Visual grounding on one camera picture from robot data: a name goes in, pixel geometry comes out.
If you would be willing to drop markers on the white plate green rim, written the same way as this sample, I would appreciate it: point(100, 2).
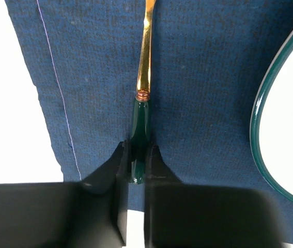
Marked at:
point(271, 123)

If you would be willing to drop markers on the gold fork green handle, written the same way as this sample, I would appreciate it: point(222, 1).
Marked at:
point(141, 127)

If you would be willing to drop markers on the blue whale placemat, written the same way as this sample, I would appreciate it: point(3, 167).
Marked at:
point(208, 60)

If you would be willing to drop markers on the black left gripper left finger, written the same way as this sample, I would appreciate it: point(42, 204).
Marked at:
point(89, 213)

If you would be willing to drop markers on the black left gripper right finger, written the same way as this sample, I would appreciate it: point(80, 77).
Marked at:
point(187, 215)

